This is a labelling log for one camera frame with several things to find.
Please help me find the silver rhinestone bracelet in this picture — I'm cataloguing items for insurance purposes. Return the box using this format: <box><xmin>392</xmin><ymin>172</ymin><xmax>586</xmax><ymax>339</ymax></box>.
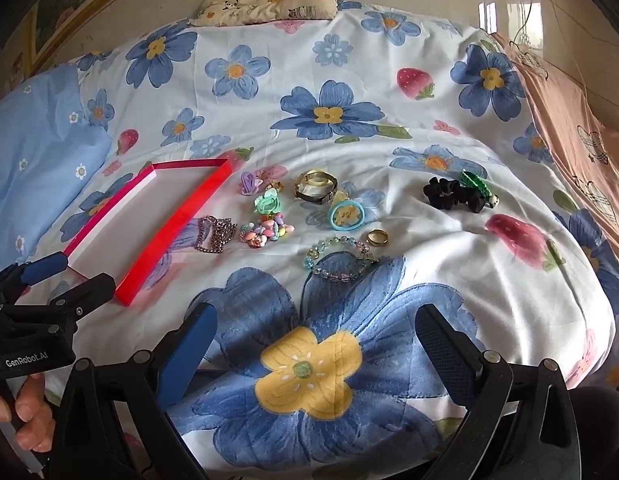
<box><xmin>193</xmin><ymin>214</ymin><xmax>239</xmax><ymax>255</ymax></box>

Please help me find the crystal bead bracelet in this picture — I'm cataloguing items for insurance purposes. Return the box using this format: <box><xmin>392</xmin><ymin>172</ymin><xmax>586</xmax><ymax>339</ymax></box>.
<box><xmin>302</xmin><ymin>234</ymin><xmax>380</xmax><ymax>283</ymax></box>

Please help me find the pastel bead bracelet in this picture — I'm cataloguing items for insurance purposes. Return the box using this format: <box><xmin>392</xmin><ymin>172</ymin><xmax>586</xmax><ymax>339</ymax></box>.
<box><xmin>238</xmin><ymin>212</ymin><xmax>296</xmax><ymax>250</ymax></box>

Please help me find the green bow hair tie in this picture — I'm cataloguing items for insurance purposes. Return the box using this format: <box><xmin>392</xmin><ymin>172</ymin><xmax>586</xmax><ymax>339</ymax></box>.
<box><xmin>252</xmin><ymin>187</ymin><xmax>286</xmax><ymax>217</ymax></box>

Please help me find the yellow hair claw clip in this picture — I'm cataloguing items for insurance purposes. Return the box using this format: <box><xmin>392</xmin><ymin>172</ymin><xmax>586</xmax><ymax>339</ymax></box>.
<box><xmin>330</xmin><ymin>190</ymin><xmax>364</xmax><ymax>229</ymax></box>

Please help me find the purple bow hair tie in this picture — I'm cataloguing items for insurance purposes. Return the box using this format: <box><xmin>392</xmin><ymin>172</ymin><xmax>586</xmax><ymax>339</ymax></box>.
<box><xmin>238</xmin><ymin>170</ymin><xmax>265</xmax><ymax>198</ymax></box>

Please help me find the blue hair tie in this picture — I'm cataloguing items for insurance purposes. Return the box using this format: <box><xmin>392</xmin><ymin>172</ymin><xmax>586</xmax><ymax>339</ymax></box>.
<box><xmin>328</xmin><ymin>198</ymin><xmax>367</xmax><ymax>232</ymax></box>

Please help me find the gold wrist watch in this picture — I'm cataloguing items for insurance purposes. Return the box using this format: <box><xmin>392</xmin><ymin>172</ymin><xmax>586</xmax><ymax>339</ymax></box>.
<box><xmin>294</xmin><ymin>169</ymin><xmax>339</xmax><ymax>205</ymax></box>

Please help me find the red jewelry box tray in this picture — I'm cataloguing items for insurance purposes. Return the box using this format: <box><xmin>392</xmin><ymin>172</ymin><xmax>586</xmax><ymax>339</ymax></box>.
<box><xmin>64</xmin><ymin>158</ymin><xmax>231</xmax><ymax>307</ymax></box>

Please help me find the person's left hand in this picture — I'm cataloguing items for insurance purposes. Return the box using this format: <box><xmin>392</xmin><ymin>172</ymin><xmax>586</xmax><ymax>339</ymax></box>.
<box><xmin>14</xmin><ymin>373</ymin><xmax>55</xmax><ymax>453</ymax></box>

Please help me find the light blue floral pillow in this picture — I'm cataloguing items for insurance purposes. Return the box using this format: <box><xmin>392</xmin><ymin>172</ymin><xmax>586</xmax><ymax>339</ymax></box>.
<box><xmin>0</xmin><ymin>65</ymin><xmax>112</xmax><ymax>270</ymax></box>

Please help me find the black scrunchie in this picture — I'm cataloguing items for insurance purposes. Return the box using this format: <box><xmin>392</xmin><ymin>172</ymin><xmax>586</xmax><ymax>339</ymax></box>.
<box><xmin>423</xmin><ymin>177</ymin><xmax>487</xmax><ymax>214</ymax></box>

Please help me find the green hair clip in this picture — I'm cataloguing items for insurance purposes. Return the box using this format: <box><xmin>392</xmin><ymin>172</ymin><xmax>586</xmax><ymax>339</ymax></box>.
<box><xmin>460</xmin><ymin>170</ymin><xmax>499</xmax><ymax>209</ymax></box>

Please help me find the floral white bed sheet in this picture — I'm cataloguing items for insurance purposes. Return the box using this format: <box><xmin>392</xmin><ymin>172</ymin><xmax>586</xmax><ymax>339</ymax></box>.
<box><xmin>18</xmin><ymin>0</ymin><xmax>619</xmax><ymax>480</ymax></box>

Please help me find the pink cartoon blanket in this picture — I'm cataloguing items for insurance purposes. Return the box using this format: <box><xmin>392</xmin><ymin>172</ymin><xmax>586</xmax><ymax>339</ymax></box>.
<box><xmin>492</xmin><ymin>34</ymin><xmax>619</xmax><ymax>258</ymax></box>

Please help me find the cream cartoon print pillow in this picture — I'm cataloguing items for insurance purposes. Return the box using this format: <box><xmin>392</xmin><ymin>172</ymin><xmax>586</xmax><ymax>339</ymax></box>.
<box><xmin>189</xmin><ymin>0</ymin><xmax>338</xmax><ymax>27</ymax></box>

